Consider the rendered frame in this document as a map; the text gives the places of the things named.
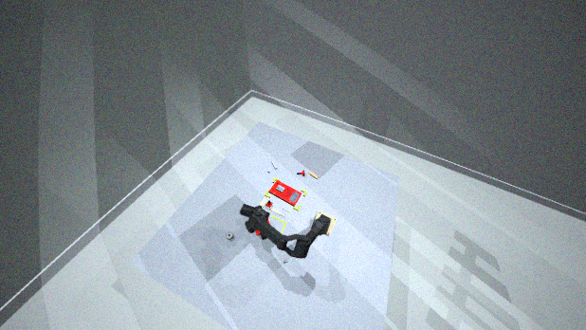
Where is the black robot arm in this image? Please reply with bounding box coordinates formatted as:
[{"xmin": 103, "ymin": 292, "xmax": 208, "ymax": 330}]
[{"xmin": 239, "ymin": 204, "xmax": 332, "ymax": 259}]

